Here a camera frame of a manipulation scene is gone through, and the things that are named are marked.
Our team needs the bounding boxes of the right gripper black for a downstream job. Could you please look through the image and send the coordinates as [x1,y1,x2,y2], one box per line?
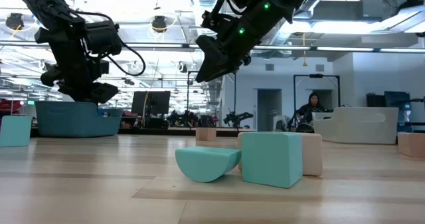
[195,1,293,83]

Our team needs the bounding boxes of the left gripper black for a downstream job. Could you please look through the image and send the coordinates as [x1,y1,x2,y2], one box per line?
[35,17,120,104]

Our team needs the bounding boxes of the beige wooden block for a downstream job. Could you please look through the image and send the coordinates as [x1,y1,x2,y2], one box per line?
[195,127,217,142]
[236,132,323,177]
[397,132,425,158]

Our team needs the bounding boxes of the teal wedge block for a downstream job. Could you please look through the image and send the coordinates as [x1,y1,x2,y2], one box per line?
[0,115,33,148]

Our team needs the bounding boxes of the teal cube block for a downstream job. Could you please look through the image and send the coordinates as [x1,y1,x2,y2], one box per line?
[241,132,303,189]

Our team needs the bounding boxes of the teal plastic bin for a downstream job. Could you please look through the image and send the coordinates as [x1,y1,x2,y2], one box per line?
[35,100,124,138]

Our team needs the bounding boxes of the black computer monitor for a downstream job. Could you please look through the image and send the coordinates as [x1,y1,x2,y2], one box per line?
[131,90,171,116]

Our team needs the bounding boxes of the long ceiling light strip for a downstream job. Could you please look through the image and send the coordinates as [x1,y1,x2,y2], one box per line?
[0,41,425,54]

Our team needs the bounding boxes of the white background chair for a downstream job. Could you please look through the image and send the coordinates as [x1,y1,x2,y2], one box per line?
[272,115,290,132]

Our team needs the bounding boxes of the black ceiling device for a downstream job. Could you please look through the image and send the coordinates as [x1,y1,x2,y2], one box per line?
[151,15,168,33]
[5,13,25,31]

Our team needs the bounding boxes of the red background object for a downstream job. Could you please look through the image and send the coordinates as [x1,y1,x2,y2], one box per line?
[0,99,23,115]

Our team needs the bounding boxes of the person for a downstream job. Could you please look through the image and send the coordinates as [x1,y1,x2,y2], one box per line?
[294,92,328,125]

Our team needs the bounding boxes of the black rounded object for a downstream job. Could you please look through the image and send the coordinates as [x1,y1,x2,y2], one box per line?
[296,122,315,134]

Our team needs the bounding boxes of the teal half-round block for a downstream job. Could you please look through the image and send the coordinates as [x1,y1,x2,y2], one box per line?
[175,146,242,183]

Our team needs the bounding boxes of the white plastic bin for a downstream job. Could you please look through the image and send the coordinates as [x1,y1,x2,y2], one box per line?
[311,106,399,145]

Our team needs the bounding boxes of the blue background equipment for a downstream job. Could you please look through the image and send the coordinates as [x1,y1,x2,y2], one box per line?
[384,90,412,133]

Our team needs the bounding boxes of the black metal frame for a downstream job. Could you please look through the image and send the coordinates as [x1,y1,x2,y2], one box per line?
[187,70,237,128]
[293,73,341,108]

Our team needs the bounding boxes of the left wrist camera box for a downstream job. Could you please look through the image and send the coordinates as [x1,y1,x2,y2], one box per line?
[84,20,123,56]

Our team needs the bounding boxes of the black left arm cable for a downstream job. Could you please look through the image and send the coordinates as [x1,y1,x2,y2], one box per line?
[76,10,147,77]

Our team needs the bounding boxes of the yellow hanging cord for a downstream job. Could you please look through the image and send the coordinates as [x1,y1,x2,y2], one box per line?
[301,33,308,67]

